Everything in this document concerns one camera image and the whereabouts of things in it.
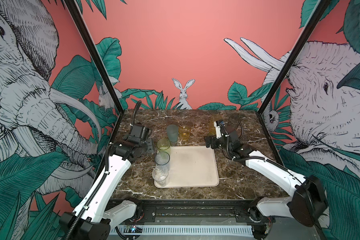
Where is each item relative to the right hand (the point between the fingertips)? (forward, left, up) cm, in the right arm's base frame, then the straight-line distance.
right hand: (208, 134), depth 81 cm
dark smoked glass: (+24, -23, -17) cm, 38 cm away
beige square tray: (-10, +9, -22) cm, 25 cm away
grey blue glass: (-8, +26, -14) cm, 31 cm away
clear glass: (-17, +27, -15) cm, 35 cm away
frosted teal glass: (+14, +22, -17) cm, 31 cm away
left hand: (-8, +32, +3) cm, 33 cm away
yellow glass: (+15, +13, -17) cm, 26 cm away
